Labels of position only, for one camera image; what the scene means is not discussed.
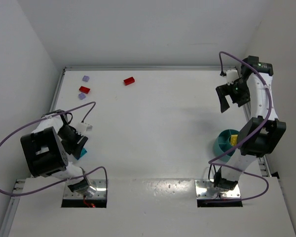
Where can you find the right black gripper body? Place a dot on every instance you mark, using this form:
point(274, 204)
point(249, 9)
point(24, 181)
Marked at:
point(230, 92)

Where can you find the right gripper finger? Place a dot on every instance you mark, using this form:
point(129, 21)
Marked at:
point(241, 99)
point(223, 91)

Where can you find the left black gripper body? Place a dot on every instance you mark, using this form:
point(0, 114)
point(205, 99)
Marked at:
point(78, 142)

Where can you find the long yellow lego brick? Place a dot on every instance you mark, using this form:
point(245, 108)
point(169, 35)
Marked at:
point(233, 139)

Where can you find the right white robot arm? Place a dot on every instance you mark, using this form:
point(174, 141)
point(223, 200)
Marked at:
point(261, 134)

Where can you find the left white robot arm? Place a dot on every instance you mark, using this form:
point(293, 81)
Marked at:
point(49, 148)

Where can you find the teal lego brick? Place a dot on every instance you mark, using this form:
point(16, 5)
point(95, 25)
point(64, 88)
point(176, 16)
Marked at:
point(83, 152)

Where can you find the lilac lego brick lower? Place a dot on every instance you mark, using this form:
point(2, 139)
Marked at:
point(82, 96)

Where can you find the lilac lego brick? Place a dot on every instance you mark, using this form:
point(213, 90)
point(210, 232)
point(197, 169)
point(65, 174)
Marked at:
point(82, 96)
point(85, 78)

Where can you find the teal divided round container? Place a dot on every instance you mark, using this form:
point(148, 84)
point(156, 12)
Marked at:
point(222, 142)

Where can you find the red lego brick left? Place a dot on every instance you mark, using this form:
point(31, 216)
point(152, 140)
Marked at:
point(84, 89)

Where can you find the red lego brick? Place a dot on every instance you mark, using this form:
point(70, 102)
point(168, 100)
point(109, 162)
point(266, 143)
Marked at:
point(84, 89)
point(129, 81)

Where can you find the lilac lego brick upper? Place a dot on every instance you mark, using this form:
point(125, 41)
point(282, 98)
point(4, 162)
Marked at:
point(85, 78)

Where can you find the red lego brick top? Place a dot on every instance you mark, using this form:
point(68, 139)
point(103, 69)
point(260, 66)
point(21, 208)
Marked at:
point(129, 81)

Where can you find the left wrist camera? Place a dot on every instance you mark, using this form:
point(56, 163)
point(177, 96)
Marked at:
point(83, 128)

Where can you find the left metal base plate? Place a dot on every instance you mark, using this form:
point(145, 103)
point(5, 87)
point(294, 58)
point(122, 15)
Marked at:
point(96, 190)

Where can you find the metal base plate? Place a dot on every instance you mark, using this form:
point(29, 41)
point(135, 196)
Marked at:
point(205, 190)
point(96, 190)

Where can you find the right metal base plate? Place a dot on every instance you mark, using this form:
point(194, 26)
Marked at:
point(205, 190)

